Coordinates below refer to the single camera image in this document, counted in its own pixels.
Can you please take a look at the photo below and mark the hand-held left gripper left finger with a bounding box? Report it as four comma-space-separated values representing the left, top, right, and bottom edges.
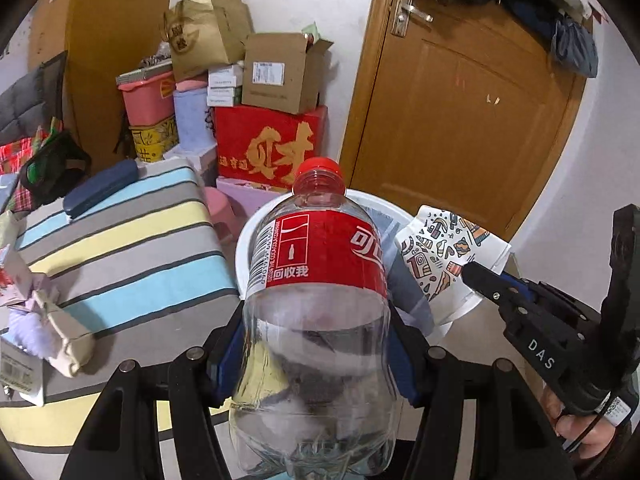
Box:
60, 305, 246, 480

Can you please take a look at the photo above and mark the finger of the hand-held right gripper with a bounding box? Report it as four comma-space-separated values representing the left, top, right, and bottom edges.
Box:
502, 270, 540, 302
460, 262, 531, 313

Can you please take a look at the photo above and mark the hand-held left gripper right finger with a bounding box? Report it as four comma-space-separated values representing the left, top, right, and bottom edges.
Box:
387, 305, 581, 480

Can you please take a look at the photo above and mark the patterned paper cup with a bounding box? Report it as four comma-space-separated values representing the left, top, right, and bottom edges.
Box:
394, 205, 513, 323

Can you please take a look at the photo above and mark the clear plastic bottle red label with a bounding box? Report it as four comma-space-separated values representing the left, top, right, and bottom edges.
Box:
227, 157, 403, 478

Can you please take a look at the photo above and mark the person's right hand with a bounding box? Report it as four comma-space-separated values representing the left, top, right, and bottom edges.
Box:
540, 387, 621, 467

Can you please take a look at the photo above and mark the striped tablecloth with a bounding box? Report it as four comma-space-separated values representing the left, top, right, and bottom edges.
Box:
0, 160, 241, 461

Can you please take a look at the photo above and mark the wooden door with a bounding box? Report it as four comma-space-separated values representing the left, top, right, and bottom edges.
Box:
340, 0, 586, 243

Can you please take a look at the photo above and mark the beige crumpled paper bag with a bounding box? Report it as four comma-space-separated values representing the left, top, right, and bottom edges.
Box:
32, 287, 96, 378

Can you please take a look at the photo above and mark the lavender flat box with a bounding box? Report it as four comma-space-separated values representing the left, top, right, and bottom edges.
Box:
216, 177, 296, 211

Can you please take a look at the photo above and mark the white square box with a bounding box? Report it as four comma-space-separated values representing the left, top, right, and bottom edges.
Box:
165, 142, 218, 186

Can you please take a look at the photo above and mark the white printed carton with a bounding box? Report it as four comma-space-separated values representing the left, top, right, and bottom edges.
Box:
0, 332, 46, 406

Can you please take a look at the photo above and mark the dark blue glasses case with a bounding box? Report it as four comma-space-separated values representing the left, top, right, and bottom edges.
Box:
62, 160, 140, 221

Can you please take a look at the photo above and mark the red gift box gold print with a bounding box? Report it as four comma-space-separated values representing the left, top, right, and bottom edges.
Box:
214, 105, 328, 193

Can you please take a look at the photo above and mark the red white small box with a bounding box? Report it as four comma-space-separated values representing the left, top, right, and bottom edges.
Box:
0, 247, 36, 306

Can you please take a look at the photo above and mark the yellow printed box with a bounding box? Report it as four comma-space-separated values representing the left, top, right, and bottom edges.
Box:
129, 116, 180, 163

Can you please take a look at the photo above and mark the lavender round box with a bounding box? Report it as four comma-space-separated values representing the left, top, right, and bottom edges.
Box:
173, 87, 217, 151

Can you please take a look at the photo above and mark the black bag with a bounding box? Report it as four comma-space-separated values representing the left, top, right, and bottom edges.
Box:
22, 130, 92, 206

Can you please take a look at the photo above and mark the pale yellow tissue pack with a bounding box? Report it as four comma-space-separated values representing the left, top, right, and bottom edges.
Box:
0, 210, 23, 247

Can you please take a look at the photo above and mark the dark blue hanging clothing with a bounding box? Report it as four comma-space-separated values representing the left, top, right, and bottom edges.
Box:
480, 0, 601, 78

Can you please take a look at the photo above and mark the pink plastic storage box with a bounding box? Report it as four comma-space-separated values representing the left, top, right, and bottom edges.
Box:
117, 74, 176, 127

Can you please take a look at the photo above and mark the brown cardboard box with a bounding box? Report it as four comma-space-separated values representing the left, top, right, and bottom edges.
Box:
241, 32, 335, 115

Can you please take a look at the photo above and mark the red patterned bag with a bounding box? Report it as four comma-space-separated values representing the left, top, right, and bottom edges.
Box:
0, 117, 63, 213

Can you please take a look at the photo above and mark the grey flat tray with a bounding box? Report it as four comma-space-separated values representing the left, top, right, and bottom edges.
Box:
116, 57, 173, 86

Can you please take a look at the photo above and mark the brown paper bag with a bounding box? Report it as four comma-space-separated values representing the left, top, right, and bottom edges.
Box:
162, 0, 253, 83

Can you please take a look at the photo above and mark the wooden wardrobe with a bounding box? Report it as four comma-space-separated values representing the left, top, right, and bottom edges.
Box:
27, 0, 176, 161

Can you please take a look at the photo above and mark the metal door handle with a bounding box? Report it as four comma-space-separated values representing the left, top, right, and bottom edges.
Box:
391, 0, 433, 38

